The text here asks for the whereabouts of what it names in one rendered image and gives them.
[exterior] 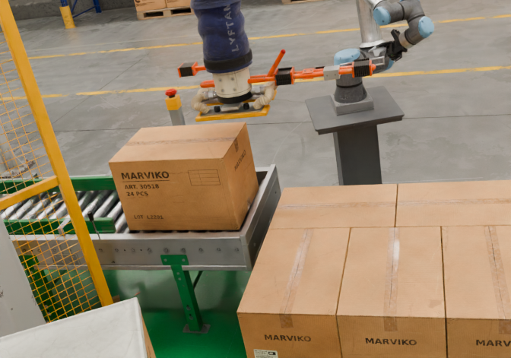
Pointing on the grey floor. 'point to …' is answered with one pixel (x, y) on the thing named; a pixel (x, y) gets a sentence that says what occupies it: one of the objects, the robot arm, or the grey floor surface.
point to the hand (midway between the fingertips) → (379, 55)
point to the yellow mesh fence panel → (61, 179)
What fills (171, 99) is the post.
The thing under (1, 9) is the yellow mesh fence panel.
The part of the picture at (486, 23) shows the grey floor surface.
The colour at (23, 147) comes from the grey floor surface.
